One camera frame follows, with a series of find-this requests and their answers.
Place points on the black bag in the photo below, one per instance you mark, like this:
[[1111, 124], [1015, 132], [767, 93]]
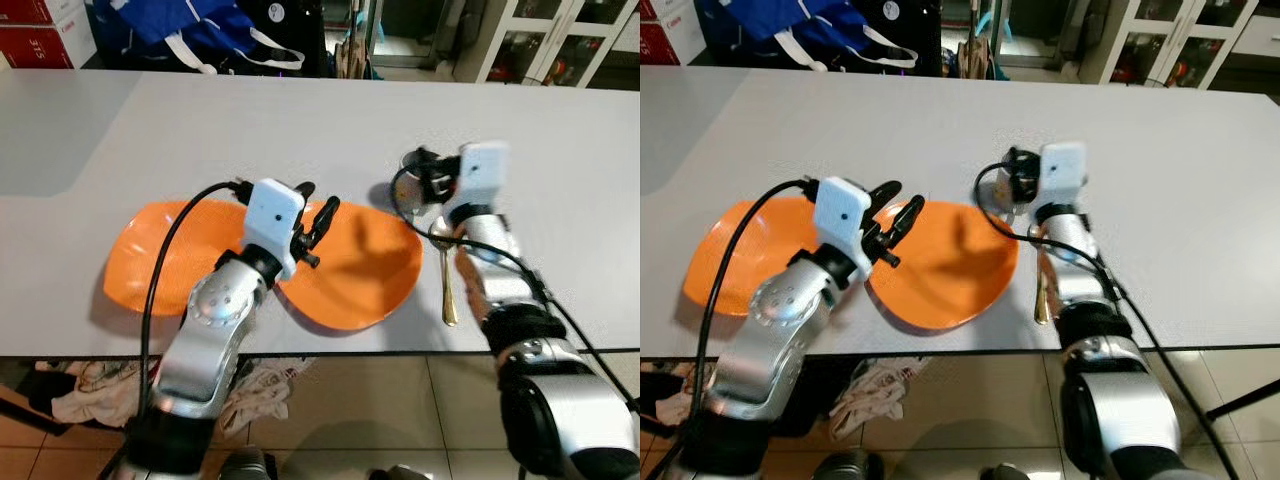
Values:
[[300, 25], [915, 25]]

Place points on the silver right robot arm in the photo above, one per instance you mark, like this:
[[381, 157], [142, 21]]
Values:
[[560, 400], [1120, 400]]

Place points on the white glass door cabinet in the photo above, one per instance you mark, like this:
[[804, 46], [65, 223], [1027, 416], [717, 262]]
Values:
[[1160, 40], [550, 40]]

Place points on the grey robot right foot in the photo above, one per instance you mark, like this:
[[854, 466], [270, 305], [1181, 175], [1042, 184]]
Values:
[[400, 474], [997, 473]]

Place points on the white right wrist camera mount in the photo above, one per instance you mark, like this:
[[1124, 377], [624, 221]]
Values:
[[1062, 175], [482, 180]]

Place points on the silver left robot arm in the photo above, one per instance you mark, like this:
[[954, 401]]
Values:
[[780, 320], [215, 320]]

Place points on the orange plate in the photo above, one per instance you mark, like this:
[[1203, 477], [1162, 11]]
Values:
[[960, 270], [370, 270], [150, 260], [730, 260]]

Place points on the grey robot foot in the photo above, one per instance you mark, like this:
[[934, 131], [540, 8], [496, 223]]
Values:
[[247, 468], [842, 468], [997, 473], [400, 474]]

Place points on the gold spoon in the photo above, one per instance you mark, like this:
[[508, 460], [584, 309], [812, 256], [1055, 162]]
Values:
[[449, 300], [1043, 305]]

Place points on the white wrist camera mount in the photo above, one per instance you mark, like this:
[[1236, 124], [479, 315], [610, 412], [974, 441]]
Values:
[[482, 180], [272, 210], [1062, 175], [842, 210]]

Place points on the patterned clothes pile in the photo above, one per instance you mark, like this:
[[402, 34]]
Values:
[[270, 395], [880, 395]]

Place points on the red cardboard box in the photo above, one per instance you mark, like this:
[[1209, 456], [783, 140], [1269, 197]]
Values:
[[670, 30], [40, 30]]

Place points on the grey robot left foot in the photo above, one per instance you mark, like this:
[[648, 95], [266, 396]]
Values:
[[842, 468], [247, 468]]

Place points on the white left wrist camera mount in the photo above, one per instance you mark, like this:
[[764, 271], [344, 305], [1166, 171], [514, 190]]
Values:
[[842, 210], [272, 210]]

